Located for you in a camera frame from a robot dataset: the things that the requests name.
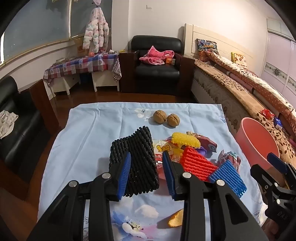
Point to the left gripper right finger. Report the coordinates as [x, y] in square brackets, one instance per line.
[229, 218]

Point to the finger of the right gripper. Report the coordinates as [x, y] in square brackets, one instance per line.
[284, 168]
[272, 188]

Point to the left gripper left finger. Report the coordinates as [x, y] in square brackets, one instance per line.
[63, 219]

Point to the blue foam net sleeve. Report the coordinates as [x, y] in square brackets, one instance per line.
[229, 175]

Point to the red teal wrapper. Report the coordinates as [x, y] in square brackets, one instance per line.
[231, 156]

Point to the maroon snack wrapper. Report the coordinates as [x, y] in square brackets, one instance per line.
[206, 143]

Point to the red foam net sleeve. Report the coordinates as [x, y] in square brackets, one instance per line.
[196, 164]

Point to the purple wrapper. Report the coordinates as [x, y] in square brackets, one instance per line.
[201, 151]

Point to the black foam net sleeve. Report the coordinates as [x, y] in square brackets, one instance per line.
[143, 176]

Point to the clear red snack wrapper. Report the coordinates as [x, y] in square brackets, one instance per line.
[160, 146]

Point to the yellow foam net sleeve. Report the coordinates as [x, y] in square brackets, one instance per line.
[183, 139]

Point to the pink plastic bucket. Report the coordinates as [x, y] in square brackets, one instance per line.
[256, 142]

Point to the blue tissue pack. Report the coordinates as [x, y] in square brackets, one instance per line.
[277, 123]

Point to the red snack bag on bed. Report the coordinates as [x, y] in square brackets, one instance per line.
[267, 114]

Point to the polka dot floral quilt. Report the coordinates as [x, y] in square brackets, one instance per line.
[270, 94]

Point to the light blue floral cloth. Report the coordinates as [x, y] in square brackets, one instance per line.
[81, 152]

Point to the white wardrobe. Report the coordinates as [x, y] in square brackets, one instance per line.
[279, 69]

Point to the bed with brown blanket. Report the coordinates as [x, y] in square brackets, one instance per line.
[215, 85]

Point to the black sofa at left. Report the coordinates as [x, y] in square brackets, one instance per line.
[22, 148]

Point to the yellow floral pillow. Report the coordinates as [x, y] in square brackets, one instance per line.
[239, 60]

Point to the right walnut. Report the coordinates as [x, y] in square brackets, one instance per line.
[173, 120]

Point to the walnut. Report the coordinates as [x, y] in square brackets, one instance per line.
[160, 116]
[173, 120]

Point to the white cloth on sofa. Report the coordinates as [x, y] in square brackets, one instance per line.
[7, 123]

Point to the left walnut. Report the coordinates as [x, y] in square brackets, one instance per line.
[160, 116]

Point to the colourful patterned pillow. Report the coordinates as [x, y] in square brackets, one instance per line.
[205, 47]

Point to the white side table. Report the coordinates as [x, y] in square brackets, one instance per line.
[93, 80]

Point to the orange box on armchair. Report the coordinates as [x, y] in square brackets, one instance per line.
[170, 61]

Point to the black leather armchair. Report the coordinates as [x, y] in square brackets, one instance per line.
[138, 77]

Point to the pink garment on armchair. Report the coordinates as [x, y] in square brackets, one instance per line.
[155, 57]

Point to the plaid tablecloth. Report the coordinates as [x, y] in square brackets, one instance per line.
[97, 63]

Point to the pink puffer jacket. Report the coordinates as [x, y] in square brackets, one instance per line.
[96, 32]

